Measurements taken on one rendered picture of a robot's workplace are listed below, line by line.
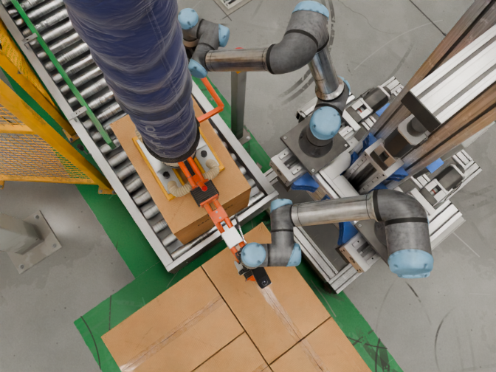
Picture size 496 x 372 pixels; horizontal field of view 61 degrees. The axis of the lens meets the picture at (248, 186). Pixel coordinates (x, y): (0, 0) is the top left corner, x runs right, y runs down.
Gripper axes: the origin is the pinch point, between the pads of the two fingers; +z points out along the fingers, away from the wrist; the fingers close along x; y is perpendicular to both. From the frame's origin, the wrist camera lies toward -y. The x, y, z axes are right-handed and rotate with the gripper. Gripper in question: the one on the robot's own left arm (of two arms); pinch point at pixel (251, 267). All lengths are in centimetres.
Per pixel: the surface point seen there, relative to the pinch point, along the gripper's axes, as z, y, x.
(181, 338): 54, -9, 44
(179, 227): 13.6, 31.4, 16.2
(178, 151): -18, 50, 2
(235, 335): 54, -22, 20
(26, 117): -10, 97, 46
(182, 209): 13.6, 37.6, 11.2
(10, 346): 109, 42, 141
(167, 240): 54, 37, 26
